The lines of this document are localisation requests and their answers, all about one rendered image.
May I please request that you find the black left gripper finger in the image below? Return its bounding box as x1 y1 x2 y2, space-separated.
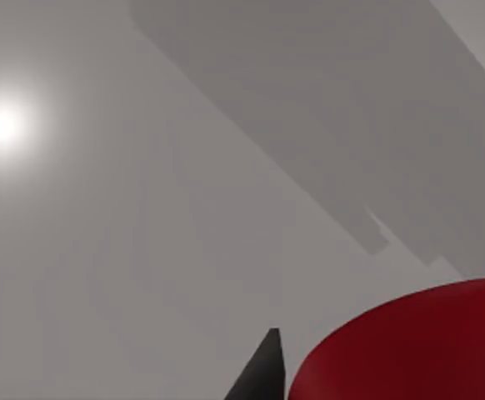
223 327 287 400

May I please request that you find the dark red round object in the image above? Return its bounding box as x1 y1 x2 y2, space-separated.
287 276 485 400

